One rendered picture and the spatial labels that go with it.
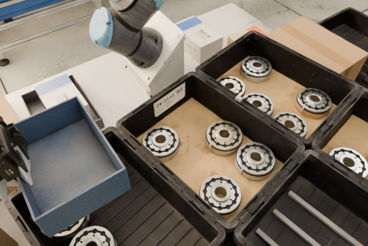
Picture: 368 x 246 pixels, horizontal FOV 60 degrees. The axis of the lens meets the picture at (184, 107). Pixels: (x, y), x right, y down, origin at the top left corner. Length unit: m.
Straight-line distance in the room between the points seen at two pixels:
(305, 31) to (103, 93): 0.81
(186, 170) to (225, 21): 0.93
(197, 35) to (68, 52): 1.53
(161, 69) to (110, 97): 0.24
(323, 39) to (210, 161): 0.67
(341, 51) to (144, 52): 0.70
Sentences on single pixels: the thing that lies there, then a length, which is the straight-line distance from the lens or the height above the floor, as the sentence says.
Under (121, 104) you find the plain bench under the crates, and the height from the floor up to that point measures 0.70.
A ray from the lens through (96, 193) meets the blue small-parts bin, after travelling 0.54.
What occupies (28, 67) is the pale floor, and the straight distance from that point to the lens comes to 2.66.
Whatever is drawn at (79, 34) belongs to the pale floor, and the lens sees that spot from 2.86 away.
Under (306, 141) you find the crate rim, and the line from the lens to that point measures 0.85.
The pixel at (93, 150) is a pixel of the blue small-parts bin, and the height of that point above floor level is 1.07.
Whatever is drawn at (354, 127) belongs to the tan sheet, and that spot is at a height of 0.83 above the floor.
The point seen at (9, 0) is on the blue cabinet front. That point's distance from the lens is 2.58.
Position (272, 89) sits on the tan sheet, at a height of 0.83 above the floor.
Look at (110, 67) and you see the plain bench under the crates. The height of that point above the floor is 0.70.
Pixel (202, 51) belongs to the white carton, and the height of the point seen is 0.77.
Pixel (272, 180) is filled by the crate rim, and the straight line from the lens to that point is 0.77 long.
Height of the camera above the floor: 1.58
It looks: 49 degrees down
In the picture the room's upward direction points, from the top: straight up
